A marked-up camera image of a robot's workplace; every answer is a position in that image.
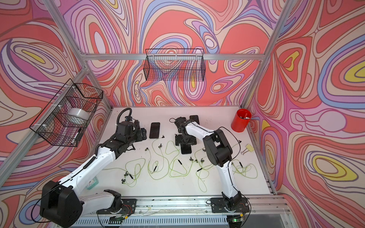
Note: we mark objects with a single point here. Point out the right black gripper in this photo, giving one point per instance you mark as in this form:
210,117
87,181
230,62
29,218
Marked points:
178,140

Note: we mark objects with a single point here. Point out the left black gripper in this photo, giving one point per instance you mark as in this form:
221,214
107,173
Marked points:
139,137

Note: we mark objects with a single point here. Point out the black smartphone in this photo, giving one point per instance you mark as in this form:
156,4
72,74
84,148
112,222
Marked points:
195,118
154,130
186,149

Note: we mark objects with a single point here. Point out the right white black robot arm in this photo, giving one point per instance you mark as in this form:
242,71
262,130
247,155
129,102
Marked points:
218,151

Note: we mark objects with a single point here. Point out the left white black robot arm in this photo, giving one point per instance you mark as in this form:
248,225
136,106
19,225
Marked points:
61,201

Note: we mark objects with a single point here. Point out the red plastic cup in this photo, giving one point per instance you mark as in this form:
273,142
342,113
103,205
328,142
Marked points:
241,120

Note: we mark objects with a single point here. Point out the teal alarm clock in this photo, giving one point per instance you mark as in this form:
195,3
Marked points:
94,182

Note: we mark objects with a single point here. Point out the yellow binder clip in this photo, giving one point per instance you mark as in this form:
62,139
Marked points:
248,148

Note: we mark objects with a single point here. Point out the black wire basket left wall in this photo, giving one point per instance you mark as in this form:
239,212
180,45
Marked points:
53,126

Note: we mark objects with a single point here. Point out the black wire basket wall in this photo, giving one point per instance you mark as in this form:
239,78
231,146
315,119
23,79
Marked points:
174,64
53,126

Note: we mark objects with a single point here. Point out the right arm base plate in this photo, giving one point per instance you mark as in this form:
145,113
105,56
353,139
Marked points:
221,205

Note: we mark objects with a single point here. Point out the black wire basket back wall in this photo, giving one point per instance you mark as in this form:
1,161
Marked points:
174,64

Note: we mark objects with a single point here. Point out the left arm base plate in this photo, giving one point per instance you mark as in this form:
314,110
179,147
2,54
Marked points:
125,207

